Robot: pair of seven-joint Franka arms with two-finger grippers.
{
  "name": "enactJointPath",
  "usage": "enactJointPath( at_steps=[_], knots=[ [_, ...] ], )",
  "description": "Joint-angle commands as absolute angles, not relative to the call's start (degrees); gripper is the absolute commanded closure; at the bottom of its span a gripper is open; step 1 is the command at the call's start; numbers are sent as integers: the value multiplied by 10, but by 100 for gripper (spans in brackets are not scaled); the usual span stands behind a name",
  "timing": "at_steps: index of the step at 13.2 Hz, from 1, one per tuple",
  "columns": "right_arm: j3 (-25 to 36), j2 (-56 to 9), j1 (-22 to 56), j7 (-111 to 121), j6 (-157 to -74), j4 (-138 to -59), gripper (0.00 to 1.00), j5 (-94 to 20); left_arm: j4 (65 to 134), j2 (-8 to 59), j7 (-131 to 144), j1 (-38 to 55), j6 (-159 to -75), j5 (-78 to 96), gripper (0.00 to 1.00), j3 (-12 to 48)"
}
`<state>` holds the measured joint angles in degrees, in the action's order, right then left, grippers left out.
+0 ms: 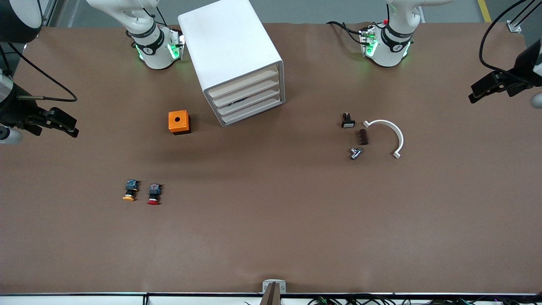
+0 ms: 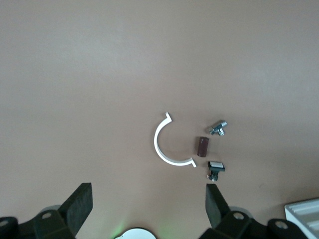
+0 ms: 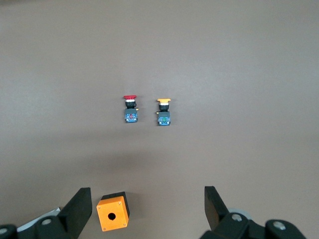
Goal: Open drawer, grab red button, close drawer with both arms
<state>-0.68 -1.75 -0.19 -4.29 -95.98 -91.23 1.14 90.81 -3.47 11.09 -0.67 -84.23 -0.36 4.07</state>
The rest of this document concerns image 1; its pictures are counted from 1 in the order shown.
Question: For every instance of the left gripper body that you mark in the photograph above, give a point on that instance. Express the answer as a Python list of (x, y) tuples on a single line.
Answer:
[(521, 71)]

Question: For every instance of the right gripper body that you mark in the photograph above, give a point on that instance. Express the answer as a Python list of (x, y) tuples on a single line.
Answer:
[(16, 111)]

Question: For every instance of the red push button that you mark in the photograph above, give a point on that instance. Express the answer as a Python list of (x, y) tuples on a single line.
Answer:
[(154, 192)]

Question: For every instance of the yellow push button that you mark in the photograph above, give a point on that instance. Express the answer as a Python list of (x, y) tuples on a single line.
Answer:
[(131, 186)]

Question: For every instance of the black white rectangular button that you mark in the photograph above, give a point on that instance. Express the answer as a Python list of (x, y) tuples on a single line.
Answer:
[(348, 123)]

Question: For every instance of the white curved plastic arc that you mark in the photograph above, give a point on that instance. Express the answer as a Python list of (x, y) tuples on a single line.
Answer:
[(400, 136)]

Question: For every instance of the orange box with hole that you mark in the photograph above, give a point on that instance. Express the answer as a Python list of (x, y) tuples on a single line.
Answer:
[(178, 120)]

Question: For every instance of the brown terminal block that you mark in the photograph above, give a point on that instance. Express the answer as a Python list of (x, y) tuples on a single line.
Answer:
[(363, 137)]

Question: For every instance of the small metal connector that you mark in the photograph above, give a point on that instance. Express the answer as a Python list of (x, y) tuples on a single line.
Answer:
[(355, 153)]

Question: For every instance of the brown table cover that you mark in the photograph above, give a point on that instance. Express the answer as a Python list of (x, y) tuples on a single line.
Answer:
[(271, 237)]

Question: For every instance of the aluminium frame profile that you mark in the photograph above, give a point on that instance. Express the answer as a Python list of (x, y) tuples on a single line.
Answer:
[(50, 12), (518, 23)]

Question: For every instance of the white table edge rail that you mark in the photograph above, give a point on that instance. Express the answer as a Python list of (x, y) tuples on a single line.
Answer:
[(84, 300)]

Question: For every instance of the grey metal bracket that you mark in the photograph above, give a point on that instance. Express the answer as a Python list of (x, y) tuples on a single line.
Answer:
[(274, 283)]

